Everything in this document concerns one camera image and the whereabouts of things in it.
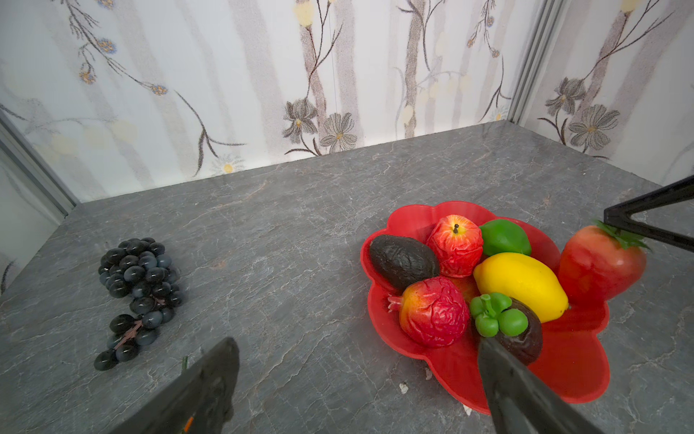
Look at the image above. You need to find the red apple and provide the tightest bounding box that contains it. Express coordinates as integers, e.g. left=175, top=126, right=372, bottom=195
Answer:
left=426, top=214, right=484, bottom=278

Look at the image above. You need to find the black grape bunch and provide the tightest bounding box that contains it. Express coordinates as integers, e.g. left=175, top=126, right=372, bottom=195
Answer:
left=93, top=237, right=184, bottom=372

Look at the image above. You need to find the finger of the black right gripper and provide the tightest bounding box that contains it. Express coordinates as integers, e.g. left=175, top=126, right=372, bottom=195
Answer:
left=604, top=175, right=693, bottom=252

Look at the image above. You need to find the dark brown avocado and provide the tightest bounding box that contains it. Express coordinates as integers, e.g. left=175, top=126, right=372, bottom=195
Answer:
left=469, top=293, right=543, bottom=365

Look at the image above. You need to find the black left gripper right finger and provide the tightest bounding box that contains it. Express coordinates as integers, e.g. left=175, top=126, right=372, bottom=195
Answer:
left=478, top=339, right=601, bottom=434

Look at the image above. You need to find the dark red wrinkled fruit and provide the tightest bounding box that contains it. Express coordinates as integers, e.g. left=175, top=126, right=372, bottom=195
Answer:
left=388, top=277, right=471, bottom=348

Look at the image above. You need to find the red strawberry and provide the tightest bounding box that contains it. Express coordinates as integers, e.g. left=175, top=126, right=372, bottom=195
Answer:
left=558, top=220, right=650, bottom=306

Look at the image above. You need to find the yellow lemon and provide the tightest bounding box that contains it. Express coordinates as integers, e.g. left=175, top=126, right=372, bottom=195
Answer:
left=473, top=252, right=569, bottom=323

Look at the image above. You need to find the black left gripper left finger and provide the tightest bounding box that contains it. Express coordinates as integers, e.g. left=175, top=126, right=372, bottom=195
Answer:
left=112, top=337, right=240, bottom=434

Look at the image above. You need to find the green lime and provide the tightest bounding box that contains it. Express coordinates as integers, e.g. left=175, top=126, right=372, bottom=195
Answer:
left=480, top=219, right=531, bottom=257

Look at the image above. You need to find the black avocado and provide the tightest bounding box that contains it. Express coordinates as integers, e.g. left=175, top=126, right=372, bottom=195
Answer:
left=369, top=234, right=440, bottom=293

